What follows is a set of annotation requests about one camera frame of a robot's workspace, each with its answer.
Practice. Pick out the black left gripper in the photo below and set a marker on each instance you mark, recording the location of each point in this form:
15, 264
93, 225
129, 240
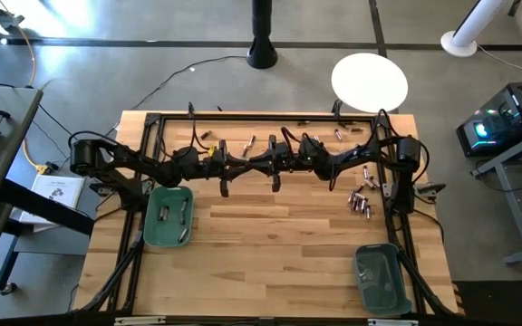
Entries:
209, 165

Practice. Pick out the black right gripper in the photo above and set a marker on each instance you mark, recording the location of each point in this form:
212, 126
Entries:
288, 158

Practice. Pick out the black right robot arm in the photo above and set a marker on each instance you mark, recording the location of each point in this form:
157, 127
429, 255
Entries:
379, 151

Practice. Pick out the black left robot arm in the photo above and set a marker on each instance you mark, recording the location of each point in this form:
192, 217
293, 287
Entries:
120, 158

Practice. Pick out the light green plastic bin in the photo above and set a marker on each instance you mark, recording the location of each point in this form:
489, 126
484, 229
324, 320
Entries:
170, 235

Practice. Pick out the white round table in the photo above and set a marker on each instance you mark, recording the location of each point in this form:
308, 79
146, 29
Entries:
370, 81

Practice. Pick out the dark teal plastic bin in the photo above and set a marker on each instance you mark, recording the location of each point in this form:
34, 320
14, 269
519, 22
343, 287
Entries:
383, 290

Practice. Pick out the white paper booklet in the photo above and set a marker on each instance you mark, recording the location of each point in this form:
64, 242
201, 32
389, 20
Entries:
57, 190

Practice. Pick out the black lit computer tower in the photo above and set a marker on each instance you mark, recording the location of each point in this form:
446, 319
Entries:
505, 117

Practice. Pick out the black hazard striped mat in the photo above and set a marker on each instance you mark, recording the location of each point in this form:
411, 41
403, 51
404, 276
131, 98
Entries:
496, 303

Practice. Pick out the black frame clamp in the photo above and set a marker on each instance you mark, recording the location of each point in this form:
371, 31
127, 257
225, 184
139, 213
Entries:
191, 111
337, 108

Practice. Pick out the black floor post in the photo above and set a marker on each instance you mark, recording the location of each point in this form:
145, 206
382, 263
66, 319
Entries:
262, 45

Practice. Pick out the silver frame bracket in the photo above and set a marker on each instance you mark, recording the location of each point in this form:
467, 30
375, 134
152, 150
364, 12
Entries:
388, 190

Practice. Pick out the white aluminium bracket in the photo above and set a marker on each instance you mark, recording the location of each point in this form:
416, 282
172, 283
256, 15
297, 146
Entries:
392, 322
138, 320

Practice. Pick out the white floor post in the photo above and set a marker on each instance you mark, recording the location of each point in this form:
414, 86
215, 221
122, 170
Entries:
458, 45

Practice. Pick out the grey metal desk frame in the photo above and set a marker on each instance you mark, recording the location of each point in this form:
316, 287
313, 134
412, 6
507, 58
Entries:
515, 213

